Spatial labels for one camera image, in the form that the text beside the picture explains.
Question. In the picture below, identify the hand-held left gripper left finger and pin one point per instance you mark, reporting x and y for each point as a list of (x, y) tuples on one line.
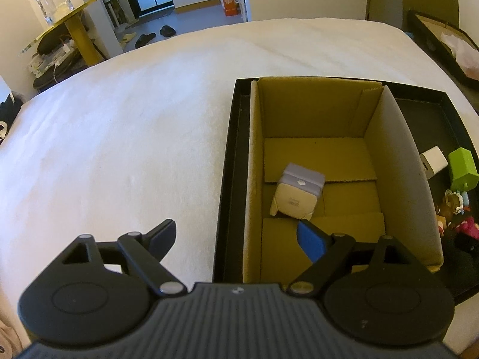
[(164, 233)]

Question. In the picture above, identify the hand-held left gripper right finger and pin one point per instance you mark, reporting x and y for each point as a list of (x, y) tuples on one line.
[(312, 241)]

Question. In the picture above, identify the grey and beige cube toy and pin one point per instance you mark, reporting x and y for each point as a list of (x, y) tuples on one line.
[(295, 200)]

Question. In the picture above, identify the black tray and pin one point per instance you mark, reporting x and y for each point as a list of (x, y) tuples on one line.
[(228, 194)]

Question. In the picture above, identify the brown figurine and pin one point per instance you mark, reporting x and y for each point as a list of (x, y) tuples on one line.
[(441, 222)]

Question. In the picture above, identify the white charger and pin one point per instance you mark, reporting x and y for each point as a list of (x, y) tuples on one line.
[(434, 160)]

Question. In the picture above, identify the clear jar figurine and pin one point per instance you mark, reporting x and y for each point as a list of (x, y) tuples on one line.
[(453, 199)]

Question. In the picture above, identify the pink bear toy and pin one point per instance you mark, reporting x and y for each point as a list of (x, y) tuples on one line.
[(467, 227)]

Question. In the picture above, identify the green house block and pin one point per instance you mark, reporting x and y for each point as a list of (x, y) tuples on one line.
[(462, 168)]

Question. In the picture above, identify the dark bag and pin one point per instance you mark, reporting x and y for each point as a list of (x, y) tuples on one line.
[(48, 78)]

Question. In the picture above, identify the black slipper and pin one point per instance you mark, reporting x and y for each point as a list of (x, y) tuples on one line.
[(167, 31), (145, 40)]

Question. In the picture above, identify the beige slippers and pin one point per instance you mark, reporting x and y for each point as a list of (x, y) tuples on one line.
[(127, 40)]

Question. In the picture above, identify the black and white clothing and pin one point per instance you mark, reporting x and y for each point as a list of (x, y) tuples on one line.
[(9, 112)]

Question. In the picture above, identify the white power strip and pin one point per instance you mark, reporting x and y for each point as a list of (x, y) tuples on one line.
[(56, 53)]

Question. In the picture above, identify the round gold table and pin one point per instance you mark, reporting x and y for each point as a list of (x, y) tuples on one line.
[(80, 33)]

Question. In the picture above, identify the black framed box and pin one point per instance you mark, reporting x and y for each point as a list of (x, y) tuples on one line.
[(423, 30)]

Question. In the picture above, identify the white crumpled plastic bag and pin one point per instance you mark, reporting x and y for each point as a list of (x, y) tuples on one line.
[(462, 54)]

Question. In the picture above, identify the orange cardboard box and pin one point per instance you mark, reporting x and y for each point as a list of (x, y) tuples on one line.
[(229, 2)]

